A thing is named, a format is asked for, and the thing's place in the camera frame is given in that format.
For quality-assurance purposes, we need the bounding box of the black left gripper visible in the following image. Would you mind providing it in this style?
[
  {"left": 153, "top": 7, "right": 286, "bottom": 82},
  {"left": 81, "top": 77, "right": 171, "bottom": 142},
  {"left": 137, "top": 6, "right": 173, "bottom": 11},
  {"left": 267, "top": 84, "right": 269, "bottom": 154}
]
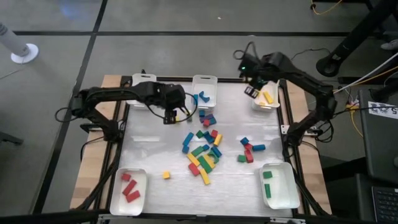
[{"left": 155, "top": 82, "right": 188, "bottom": 125}]

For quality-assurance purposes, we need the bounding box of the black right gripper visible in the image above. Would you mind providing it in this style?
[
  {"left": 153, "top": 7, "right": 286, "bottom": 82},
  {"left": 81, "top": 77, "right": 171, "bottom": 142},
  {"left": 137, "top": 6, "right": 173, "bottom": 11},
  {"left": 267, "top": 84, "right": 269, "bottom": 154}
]
[{"left": 238, "top": 52, "right": 269, "bottom": 100}]

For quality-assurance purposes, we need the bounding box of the white plastic bin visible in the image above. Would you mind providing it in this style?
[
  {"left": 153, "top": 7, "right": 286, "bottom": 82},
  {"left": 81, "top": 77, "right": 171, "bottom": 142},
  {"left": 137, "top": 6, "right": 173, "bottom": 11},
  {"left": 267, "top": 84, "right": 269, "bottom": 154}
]
[
  {"left": 127, "top": 73, "right": 157, "bottom": 110},
  {"left": 109, "top": 167, "right": 149, "bottom": 217},
  {"left": 259, "top": 162, "right": 301, "bottom": 210},
  {"left": 190, "top": 74, "right": 218, "bottom": 109},
  {"left": 251, "top": 80, "right": 280, "bottom": 112}
]

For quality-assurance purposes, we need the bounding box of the black floor stand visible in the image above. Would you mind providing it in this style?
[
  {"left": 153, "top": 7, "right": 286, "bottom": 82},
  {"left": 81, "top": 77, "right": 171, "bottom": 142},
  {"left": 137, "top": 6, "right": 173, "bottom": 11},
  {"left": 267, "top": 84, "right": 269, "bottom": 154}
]
[{"left": 315, "top": 0, "right": 398, "bottom": 78}]

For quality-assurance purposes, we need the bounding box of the green arch block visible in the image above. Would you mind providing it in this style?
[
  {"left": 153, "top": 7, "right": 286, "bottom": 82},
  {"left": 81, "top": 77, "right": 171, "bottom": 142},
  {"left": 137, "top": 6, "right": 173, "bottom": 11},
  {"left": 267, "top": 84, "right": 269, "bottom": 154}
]
[{"left": 207, "top": 151, "right": 220, "bottom": 165}]

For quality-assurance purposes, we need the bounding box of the white plastic table sheet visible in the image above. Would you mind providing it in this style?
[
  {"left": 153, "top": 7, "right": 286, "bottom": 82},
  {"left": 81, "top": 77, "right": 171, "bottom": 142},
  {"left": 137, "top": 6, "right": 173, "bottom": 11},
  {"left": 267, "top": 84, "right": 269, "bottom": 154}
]
[{"left": 118, "top": 81, "right": 295, "bottom": 218}]

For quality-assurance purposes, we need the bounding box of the white paper label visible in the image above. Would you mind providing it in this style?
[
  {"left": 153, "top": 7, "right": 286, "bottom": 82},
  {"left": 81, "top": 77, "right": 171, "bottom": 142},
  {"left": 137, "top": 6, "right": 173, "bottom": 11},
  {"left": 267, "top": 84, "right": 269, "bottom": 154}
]
[{"left": 368, "top": 101, "right": 398, "bottom": 120}]

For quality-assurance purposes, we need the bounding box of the person's shoe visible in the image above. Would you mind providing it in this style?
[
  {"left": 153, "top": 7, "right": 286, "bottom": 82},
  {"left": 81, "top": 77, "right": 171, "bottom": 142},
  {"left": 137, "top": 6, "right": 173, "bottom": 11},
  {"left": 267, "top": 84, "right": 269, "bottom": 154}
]
[{"left": 381, "top": 39, "right": 398, "bottom": 51}]

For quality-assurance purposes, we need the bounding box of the white pole with round base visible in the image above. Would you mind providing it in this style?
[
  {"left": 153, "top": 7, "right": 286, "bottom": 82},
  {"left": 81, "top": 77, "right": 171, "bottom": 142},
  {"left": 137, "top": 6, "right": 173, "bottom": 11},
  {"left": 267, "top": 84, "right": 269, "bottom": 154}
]
[{"left": 0, "top": 22, "right": 40, "bottom": 65}]

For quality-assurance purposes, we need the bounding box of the black computer case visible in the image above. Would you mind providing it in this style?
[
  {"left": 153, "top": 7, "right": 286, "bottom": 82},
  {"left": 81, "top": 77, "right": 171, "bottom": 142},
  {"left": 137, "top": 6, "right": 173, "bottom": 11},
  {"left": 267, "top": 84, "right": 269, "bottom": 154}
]
[{"left": 358, "top": 89, "right": 398, "bottom": 185}]

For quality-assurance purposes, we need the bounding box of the dark grey furniture leg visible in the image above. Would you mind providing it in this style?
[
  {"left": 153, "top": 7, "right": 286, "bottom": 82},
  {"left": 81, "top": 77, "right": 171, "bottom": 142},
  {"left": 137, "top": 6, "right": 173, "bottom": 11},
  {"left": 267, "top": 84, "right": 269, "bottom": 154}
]
[{"left": 0, "top": 130, "right": 24, "bottom": 146}]

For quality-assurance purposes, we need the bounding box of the black keyboard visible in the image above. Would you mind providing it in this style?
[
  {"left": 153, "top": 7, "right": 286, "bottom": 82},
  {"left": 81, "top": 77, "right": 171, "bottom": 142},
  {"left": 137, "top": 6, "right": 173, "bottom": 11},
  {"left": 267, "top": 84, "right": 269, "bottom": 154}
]
[{"left": 371, "top": 185, "right": 398, "bottom": 223}]

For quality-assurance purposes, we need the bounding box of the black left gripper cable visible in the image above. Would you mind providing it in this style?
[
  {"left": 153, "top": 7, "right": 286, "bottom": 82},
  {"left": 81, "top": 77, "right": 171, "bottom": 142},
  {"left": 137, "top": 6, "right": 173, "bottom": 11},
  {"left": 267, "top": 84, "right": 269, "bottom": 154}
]
[{"left": 146, "top": 91, "right": 199, "bottom": 124}]

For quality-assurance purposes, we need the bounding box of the black floor cable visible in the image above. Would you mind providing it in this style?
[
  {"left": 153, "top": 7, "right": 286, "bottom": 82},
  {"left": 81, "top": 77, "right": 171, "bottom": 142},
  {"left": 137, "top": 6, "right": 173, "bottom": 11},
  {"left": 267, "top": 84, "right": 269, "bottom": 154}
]
[{"left": 290, "top": 47, "right": 331, "bottom": 62}]

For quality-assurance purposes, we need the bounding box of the yellow floor cable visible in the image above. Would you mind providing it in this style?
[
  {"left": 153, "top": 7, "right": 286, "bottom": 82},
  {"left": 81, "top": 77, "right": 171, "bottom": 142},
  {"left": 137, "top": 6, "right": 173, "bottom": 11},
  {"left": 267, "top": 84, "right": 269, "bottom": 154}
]
[
  {"left": 310, "top": 0, "right": 343, "bottom": 16},
  {"left": 334, "top": 65, "right": 398, "bottom": 94}
]

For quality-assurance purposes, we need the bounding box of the white floor cable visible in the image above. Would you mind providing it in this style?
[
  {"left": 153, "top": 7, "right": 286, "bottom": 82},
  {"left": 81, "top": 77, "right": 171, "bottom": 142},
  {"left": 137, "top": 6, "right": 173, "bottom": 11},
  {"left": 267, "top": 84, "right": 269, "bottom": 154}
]
[{"left": 334, "top": 52, "right": 398, "bottom": 94}]

